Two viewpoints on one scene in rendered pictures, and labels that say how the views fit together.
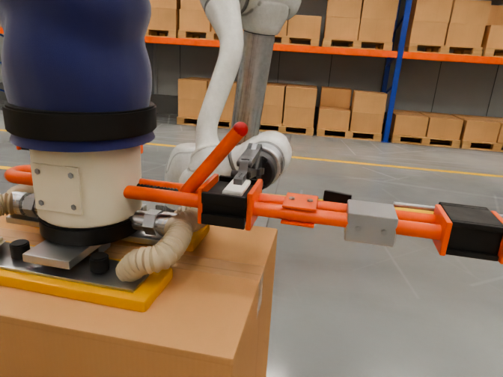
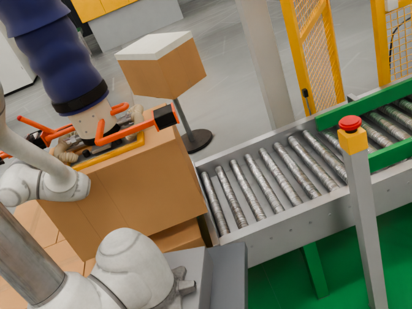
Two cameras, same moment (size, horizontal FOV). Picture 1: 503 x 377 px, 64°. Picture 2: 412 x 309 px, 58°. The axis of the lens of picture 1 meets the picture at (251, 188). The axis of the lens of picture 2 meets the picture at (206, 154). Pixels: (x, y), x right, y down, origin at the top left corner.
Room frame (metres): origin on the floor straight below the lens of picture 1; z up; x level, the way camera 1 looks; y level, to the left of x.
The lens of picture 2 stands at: (2.18, 0.39, 1.72)
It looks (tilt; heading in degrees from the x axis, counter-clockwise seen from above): 31 degrees down; 170
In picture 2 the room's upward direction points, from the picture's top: 23 degrees counter-clockwise
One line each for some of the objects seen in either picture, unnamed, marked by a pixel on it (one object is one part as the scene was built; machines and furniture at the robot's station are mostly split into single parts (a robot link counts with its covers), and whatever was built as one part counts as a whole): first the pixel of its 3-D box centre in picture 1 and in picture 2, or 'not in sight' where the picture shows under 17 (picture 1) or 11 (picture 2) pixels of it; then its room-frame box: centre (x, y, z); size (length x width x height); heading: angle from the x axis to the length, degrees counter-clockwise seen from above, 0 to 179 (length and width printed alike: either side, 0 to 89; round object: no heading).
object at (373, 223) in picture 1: (369, 221); not in sight; (0.55, -0.18, 1.19); 0.07 x 0.07 x 0.04; 79
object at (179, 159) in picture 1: (190, 174); (131, 265); (1.35, 0.22, 1.00); 0.18 x 0.16 x 0.22; 117
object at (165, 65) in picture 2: not in sight; (160, 65); (-0.96, 0.86, 0.82); 0.60 x 0.40 x 0.40; 24
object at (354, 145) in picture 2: not in sight; (367, 234); (1.29, 1.02, 0.50); 0.07 x 0.07 x 1.00; 80
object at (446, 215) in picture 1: (468, 232); not in sight; (0.52, -0.31, 1.20); 0.08 x 0.07 x 0.05; 79
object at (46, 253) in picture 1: (93, 217); (100, 131); (0.65, 0.28, 1.13); 0.34 x 0.25 x 0.06; 79
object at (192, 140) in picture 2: not in sight; (181, 115); (-0.96, 0.86, 0.31); 0.40 x 0.40 x 0.62
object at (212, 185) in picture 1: (230, 200); (38, 140); (0.60, 0.03, 1.20); 0.10 x 0.08 x 0.06; 169
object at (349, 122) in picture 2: not in sight; (350, 125); (1.29, 1.02, 1.02); 0.07 x 0.07 x 0.04
